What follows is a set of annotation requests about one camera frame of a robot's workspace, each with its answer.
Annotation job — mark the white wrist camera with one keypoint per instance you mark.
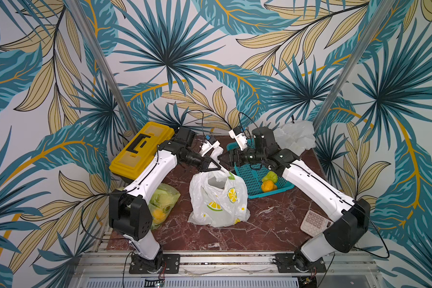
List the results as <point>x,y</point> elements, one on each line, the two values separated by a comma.
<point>239,136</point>
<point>208,143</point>

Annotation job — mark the orange pear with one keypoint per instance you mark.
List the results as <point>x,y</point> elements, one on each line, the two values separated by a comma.
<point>268,186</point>

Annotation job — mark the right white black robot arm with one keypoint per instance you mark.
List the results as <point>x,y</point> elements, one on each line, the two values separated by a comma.
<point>350,218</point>

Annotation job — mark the white lemon print bag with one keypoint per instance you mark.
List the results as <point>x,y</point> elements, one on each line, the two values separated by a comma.
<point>219,199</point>

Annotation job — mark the yellow black toolbox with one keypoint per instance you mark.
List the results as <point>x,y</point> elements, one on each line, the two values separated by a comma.
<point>139,152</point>

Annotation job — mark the yellow pear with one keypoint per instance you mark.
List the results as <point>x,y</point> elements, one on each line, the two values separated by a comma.
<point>158,216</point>

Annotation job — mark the teal plastic basket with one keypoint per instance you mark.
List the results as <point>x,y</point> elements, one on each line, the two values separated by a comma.
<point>253,175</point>

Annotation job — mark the plain white plastic bag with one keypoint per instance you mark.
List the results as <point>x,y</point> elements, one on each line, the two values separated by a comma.
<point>296,136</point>

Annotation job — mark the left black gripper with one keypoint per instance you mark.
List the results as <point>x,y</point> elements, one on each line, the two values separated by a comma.
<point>205,162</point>

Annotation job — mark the metal frame pole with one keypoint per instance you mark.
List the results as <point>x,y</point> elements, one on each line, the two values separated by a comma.
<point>98,55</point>
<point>361,45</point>

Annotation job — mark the green pear front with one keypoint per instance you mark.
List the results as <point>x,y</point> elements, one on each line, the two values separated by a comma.
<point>270,176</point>

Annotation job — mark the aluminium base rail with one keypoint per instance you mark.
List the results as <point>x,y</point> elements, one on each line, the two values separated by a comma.
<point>215,269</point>

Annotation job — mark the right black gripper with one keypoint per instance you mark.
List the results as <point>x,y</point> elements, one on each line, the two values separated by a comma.
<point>235,157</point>

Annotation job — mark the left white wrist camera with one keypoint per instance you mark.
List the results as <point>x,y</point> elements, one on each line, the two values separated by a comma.
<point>208,143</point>

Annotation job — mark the left metal frame pole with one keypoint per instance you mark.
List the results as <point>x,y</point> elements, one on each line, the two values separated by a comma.
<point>98,55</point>

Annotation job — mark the green plastic bag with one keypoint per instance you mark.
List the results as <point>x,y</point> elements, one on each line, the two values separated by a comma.
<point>165,198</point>

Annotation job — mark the right metal frame pole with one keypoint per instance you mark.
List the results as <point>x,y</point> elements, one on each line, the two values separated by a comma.
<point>361,45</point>

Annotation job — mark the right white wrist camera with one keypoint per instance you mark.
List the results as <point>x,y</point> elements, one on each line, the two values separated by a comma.
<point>239,136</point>

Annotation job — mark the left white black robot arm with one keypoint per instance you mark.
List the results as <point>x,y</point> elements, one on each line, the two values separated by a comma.
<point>129,213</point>

